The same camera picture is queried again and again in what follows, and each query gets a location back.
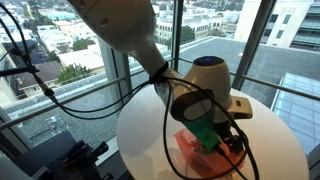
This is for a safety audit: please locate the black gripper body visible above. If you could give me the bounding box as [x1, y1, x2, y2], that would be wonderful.
[214, 120, 248, 155]

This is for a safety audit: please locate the orange plastic bag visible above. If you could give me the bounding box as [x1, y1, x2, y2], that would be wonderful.
[173, 128, 248, 174]

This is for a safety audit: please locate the metal window railing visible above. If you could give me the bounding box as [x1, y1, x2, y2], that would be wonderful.
[178, 57, 320, 102]
[0, 75, 129, 131]

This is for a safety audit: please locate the black equipment block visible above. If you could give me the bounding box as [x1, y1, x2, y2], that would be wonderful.
[13, 129, 111, 180]

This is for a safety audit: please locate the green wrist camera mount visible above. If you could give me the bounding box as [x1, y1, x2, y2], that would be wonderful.
[182, 111, 224, 154]

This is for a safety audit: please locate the wide slanted window post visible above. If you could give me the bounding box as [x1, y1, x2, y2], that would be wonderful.
[231, 0, 278, 91]

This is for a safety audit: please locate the thin grey window post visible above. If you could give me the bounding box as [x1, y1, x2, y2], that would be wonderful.
[171, 0, 185, 63]

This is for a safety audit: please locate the wide grey window post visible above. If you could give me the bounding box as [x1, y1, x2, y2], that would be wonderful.
[99, 38, 133, 104]

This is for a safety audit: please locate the long black cable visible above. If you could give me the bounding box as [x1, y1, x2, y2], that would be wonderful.
[0, 1, 168, 121]

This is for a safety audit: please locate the black camera on stand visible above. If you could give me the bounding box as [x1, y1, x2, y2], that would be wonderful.
[0, 39, 40, 78]

